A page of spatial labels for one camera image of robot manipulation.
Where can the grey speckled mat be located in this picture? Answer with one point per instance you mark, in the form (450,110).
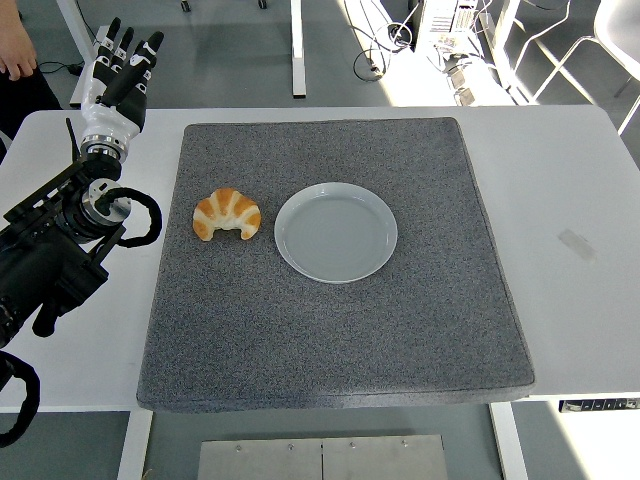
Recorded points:
(325,340)

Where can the person's hand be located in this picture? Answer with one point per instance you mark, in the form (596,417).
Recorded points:
(17,52)

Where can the white computer tower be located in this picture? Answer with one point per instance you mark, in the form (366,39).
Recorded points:
(445,20)

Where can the white background desk leg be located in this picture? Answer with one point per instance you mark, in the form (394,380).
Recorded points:
(75,20)
(297,50)

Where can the pale grey round plate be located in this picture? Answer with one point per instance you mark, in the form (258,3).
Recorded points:
(335,235)

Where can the golden croissant bread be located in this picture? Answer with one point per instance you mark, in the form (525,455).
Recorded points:
(227,207)

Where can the clear tape strip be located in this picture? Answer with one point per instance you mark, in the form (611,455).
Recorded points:
(576,245)

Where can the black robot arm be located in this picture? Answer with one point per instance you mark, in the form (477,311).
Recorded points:
(40,260)

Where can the white table leg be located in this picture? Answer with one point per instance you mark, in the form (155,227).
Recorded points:
(509,445)
(134,445)

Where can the grey metal plate with screws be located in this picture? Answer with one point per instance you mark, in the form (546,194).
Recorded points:
(260,460)

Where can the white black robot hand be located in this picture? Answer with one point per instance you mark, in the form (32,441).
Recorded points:
(107,117)

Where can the white frame chair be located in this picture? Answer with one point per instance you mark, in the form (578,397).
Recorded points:
(607,30)

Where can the person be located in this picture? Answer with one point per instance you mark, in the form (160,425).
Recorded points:
(22,105)

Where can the table height control panel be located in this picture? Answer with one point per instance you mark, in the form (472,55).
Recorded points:
(600,405)

